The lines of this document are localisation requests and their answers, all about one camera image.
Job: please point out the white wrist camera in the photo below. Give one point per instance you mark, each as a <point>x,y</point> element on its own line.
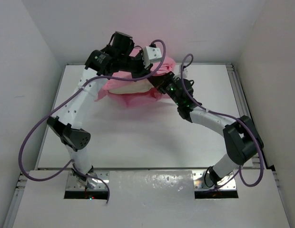
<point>151,55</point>
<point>177,72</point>

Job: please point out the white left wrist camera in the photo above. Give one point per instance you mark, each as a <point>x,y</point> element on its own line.
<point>151,55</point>

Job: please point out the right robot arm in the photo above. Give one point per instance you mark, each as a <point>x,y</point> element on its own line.
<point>242,141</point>

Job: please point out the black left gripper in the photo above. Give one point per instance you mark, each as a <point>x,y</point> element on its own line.
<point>142,71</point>

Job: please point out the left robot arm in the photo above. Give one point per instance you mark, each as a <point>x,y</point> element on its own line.
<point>98,69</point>

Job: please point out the metal base plate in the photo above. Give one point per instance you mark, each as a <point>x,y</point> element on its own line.
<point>228,183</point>
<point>97,183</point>

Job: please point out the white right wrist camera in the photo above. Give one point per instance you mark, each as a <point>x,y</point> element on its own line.
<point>177,72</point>

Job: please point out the aluminium frame rail left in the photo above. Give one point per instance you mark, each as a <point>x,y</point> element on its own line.
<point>15,202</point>

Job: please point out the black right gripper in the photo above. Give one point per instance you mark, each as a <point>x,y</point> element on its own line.
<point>160,81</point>

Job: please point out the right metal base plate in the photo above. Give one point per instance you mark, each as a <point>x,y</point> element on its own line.
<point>228,183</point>

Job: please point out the pink pillowcase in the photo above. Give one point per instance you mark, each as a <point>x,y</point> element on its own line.
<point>137,99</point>

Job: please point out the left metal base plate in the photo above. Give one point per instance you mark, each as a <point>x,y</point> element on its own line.
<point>97,183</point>

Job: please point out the cream pillow with bear print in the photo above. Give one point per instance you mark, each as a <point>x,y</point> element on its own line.
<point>124,87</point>

